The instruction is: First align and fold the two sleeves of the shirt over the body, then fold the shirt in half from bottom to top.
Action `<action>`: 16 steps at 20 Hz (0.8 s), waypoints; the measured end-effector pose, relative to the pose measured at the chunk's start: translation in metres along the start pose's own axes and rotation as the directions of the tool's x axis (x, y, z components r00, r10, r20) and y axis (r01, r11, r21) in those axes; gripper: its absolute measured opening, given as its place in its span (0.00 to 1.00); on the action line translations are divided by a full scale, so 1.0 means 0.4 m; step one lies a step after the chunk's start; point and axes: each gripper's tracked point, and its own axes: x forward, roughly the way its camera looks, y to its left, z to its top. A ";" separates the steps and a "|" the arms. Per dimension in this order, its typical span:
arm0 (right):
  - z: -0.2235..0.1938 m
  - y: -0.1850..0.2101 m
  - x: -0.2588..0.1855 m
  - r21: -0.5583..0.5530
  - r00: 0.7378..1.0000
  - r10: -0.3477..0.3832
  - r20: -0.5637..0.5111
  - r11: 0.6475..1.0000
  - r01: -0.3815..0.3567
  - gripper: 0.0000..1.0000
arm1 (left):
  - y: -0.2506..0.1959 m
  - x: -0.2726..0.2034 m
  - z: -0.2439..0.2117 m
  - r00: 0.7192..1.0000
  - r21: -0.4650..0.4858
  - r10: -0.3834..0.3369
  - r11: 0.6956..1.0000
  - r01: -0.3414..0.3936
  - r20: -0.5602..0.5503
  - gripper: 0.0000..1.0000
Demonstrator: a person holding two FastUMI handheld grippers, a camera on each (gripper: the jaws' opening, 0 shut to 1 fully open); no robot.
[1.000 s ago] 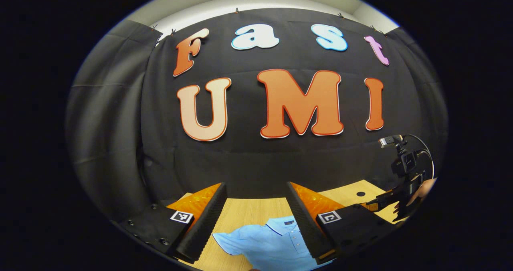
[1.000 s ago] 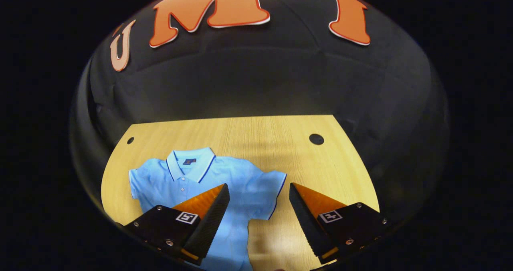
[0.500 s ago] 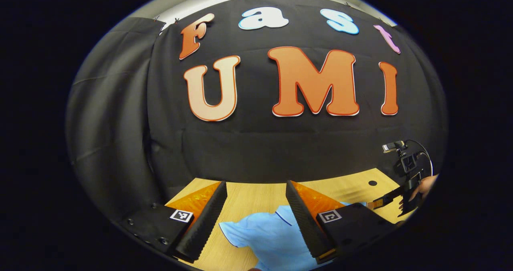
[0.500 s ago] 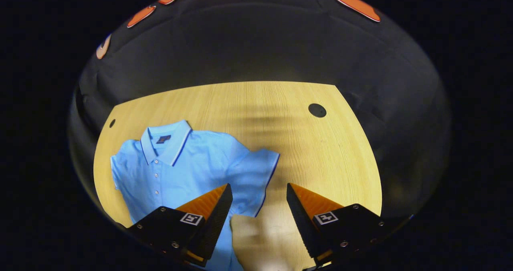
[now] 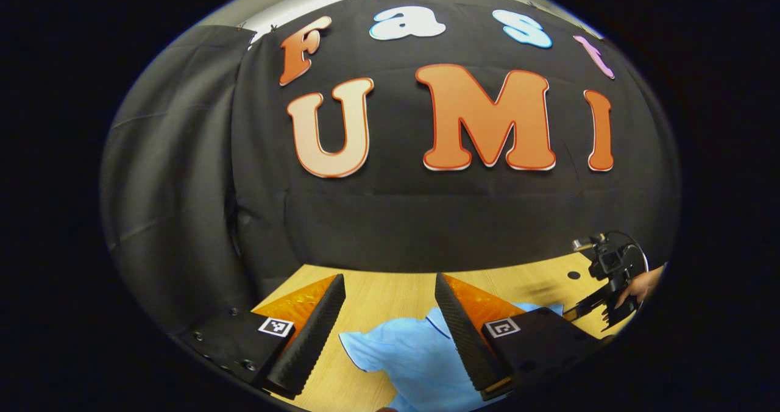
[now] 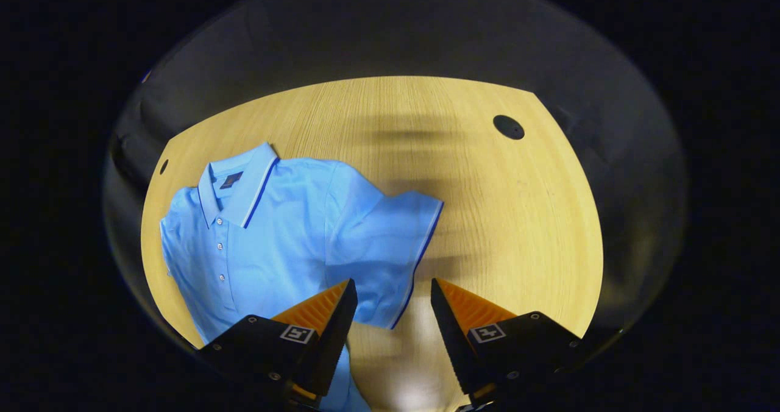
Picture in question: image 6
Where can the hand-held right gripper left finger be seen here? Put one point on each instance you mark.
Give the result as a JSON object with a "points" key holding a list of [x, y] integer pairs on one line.
{"points": [[332, 339]]}

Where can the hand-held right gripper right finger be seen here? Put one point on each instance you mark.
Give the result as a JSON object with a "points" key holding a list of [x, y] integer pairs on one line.
{"points": [[454, 339]]}

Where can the light blue polo T-shirt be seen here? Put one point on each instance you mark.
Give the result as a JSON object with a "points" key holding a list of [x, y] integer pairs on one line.
{"points": [[286, 235]]}

